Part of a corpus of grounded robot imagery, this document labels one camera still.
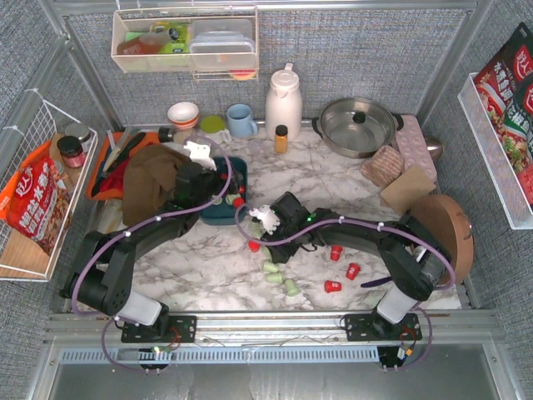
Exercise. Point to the red capsule in basket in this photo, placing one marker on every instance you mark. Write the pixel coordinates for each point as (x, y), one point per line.
(237, 202)

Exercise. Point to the red cloth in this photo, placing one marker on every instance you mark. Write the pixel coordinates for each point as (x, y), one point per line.
(112, 186)

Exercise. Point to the steel pot with lid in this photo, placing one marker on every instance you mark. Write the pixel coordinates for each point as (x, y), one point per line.
(356, 127)

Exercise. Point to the green lid cup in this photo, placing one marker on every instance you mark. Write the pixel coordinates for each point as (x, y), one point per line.
(214, 128)

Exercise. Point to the blue mug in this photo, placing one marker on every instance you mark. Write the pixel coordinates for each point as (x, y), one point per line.
(240, 122)

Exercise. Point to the striped pink cloth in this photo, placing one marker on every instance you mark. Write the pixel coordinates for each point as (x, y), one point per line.
(384, 167)

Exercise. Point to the green capsule lower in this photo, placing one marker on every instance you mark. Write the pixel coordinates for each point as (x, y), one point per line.
(276, 277)

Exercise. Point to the white thermos jug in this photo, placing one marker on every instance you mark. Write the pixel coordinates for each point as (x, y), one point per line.
(284, 103)

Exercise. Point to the cream wall shelf basket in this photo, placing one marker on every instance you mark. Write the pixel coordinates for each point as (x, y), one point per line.
(135, 48)

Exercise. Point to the pepper grinder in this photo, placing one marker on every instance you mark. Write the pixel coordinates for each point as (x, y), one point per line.
(173, 135)

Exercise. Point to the white handled knife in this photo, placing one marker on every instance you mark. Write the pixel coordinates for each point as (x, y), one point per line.
(116, 150)

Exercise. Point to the teal storage basket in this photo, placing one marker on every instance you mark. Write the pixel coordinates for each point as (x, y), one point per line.
(221, 212)

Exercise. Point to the clear plastic containers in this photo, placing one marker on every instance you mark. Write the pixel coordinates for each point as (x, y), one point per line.
(222, 44)

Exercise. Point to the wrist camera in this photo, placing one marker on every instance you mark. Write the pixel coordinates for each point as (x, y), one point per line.
(200, 154)
(266, 216)

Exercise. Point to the green capsule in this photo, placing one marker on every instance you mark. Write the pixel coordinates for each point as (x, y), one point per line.
(276, 277)
(291, 288)

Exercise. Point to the purple spoon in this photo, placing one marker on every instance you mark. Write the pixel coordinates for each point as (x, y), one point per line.
(376, 283)

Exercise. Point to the brown paper square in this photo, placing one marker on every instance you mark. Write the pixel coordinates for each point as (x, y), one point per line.
(401, 194)

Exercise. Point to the red capsule right lower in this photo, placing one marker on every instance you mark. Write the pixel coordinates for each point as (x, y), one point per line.
(332, 286)

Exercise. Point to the brown cloth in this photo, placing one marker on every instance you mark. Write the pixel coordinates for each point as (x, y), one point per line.
(149, 176)

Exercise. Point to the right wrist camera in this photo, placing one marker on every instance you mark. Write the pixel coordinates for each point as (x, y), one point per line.
(266, 216)

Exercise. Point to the red snack bag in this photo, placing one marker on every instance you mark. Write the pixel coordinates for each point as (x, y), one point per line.
(33, 202)

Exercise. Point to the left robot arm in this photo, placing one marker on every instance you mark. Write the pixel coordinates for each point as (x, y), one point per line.
(102, 272)

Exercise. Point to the red capsule left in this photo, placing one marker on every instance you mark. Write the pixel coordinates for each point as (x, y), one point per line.
(254, 246)

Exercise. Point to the red capsule far right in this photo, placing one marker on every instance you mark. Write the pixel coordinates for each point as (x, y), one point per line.
(336, 252)

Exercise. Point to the round wooden board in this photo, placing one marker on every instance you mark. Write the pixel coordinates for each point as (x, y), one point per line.
(449, 225)

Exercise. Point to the white wire basket left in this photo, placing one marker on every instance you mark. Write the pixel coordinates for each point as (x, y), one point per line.
(21, 258)

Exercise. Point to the white orange bowl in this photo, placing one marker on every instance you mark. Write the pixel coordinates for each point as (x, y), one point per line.
(183, 115)

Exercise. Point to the orange tray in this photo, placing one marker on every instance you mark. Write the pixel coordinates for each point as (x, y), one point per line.
(97, 174)

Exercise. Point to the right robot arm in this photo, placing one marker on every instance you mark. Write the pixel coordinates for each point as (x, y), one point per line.
(416, 262)

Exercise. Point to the white mesh basket right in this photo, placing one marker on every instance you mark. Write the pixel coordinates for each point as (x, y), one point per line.
(511, 196)

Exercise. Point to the silver lidded jar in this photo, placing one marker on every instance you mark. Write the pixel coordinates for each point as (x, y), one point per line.
(81, 132)

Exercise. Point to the green capsule bottom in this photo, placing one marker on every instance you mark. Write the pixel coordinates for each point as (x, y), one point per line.
(291, 288)

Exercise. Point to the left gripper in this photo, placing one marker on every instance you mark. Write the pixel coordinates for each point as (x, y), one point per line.
(225, 183)

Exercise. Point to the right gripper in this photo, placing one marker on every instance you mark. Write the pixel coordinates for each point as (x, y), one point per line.
(275, 240)

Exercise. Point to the green packaged bottle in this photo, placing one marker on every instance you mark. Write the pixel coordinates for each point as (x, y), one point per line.
(179, 36)

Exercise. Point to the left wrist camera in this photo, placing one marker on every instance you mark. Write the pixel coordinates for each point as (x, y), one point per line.
(200, 154)

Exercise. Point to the silver ladle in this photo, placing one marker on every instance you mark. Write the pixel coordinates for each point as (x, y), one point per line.
(435, 148)

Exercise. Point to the orange spice bottle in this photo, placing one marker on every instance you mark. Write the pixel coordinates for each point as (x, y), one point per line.
(281, 136)

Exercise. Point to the pink egg tray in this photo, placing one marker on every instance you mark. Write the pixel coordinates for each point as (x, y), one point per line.
(410, 143)

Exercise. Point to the red capsule right middle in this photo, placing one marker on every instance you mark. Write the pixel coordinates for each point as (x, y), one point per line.
(352, 271)

